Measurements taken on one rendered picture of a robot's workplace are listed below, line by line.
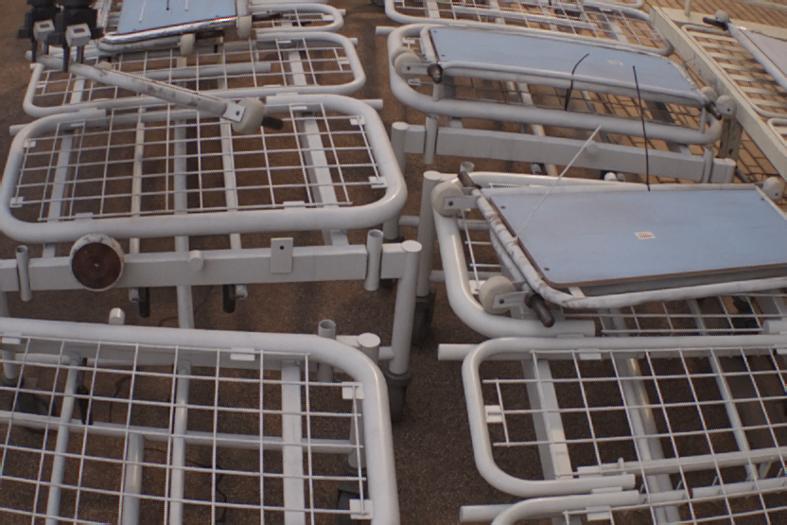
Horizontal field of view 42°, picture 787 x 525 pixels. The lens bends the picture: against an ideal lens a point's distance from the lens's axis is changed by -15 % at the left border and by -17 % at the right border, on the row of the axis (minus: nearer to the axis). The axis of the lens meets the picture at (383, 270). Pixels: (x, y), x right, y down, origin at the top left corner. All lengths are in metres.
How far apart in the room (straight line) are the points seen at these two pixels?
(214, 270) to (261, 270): 0.09
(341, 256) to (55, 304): 0.93
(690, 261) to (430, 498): 0.73
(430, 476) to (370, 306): 0.60
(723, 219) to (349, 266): 0.78
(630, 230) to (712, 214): 0.25
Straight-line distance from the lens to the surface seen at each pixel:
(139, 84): 1.89
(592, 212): 2.26
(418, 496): 2.37
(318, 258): 2.22
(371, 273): 2.26
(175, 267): 2.21
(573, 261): 2.07
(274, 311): 2.83
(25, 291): 2.26
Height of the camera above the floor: 1.68
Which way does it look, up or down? 34 degrees down
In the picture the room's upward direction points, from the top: 5 degrees clockwise
